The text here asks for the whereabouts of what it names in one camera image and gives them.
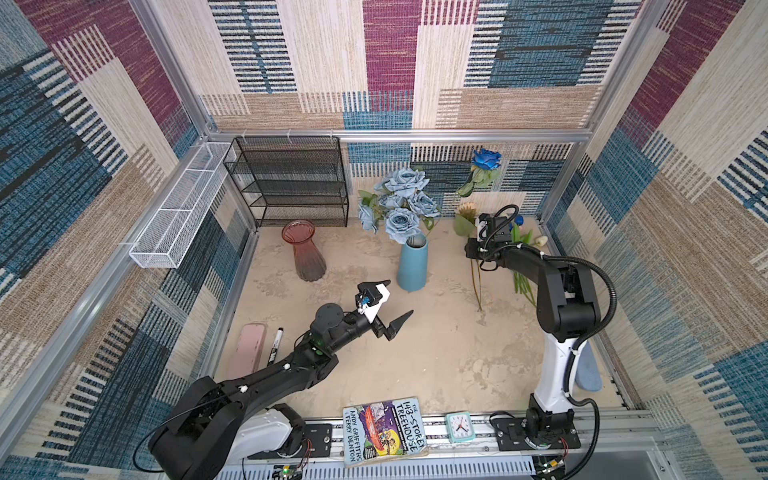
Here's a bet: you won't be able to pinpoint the cream sunflower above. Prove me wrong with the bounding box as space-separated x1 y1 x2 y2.
453 202 483 311

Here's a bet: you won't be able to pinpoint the blue ceramic vase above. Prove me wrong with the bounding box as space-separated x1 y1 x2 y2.
396 234 428 292

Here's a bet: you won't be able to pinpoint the dark blue rose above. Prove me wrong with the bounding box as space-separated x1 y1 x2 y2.
456 148 501 198

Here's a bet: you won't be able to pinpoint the pale blue rose bouquet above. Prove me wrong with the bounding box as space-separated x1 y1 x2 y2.
358 167 441 248

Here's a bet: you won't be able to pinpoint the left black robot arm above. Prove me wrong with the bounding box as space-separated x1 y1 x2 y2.
139 280 409 479

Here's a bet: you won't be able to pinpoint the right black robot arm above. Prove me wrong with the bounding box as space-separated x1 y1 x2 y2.
465 211 617 443

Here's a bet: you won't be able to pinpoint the red ribbed glass vase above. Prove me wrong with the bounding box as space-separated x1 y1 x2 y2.
281 220 327 282

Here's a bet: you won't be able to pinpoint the tulip bunch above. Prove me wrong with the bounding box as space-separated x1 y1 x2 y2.
510 216 549 307

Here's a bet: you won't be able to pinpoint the black marker pen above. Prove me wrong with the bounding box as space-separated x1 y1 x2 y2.
267 327 284 366

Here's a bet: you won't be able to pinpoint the colourful treehouse book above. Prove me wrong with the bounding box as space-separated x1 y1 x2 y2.
342 397 428 467

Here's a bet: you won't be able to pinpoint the pink pencil case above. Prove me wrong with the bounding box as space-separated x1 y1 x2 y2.
226 323 266 379

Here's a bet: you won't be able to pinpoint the small mint alarm clock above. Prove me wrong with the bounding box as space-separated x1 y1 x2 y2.
444 411 476 444

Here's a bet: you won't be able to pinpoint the blue grey oval pad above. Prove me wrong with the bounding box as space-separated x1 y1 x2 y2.
575 342 603 392

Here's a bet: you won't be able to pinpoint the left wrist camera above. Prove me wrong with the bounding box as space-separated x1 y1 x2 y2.
355 286 390 324

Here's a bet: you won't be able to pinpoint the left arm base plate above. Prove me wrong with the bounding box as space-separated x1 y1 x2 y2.
282 423 333 459

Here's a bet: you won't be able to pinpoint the black wire mesh shelf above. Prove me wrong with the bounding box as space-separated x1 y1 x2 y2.
223 136 349 227

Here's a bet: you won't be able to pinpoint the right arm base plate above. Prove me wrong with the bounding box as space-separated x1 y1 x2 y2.
488 410 582 452

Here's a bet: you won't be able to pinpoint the white wire mesh basket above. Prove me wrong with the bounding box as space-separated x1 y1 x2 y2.
129 142 229 269

